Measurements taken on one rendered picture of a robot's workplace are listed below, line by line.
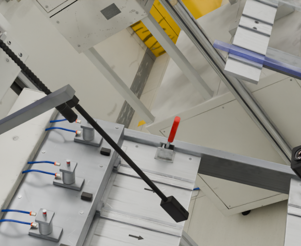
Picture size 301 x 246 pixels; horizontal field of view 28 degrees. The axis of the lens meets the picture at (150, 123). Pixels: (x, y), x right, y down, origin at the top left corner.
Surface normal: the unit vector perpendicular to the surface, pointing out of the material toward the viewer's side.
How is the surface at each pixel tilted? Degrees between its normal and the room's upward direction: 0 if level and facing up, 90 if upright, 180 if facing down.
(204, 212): 0
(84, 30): 90
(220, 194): 90
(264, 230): 0
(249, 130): 90
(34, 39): 91
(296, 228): 43
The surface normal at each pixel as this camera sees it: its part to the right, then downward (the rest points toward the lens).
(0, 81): 0.76, -0.32
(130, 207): 0.08, -0.72
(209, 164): -0.24, 0.66
